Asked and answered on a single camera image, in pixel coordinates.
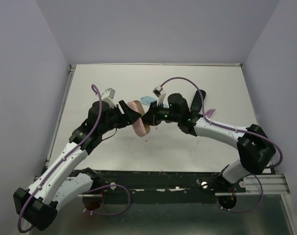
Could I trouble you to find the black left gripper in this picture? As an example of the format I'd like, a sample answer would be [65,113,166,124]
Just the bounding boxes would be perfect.
[99,99,140,134]

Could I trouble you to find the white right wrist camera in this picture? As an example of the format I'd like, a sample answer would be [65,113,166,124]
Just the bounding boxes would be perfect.
[153,86,166,106]

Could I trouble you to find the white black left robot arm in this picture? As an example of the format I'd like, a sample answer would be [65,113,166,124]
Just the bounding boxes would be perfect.
[13,100,145,233]

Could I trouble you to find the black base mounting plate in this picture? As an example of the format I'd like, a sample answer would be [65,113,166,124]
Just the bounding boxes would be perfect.
[72,165,247,205]

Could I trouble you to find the purple sunglasses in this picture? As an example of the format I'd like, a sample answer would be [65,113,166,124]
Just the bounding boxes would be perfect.
[205,109,216,118]

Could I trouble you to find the pink glasses case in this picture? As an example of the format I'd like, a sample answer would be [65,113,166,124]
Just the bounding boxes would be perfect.
[126,99,151,138]

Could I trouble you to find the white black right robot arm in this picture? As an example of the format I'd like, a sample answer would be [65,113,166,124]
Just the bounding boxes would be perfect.
[142,93,276,192]

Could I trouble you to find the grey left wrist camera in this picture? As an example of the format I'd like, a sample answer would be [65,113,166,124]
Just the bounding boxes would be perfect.
[101,88,116,108]

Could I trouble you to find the aluminium extrusion rail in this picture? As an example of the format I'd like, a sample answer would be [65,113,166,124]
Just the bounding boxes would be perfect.
[66,174,290,198]

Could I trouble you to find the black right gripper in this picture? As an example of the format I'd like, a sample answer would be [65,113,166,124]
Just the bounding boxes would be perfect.
[139,100,181,125]

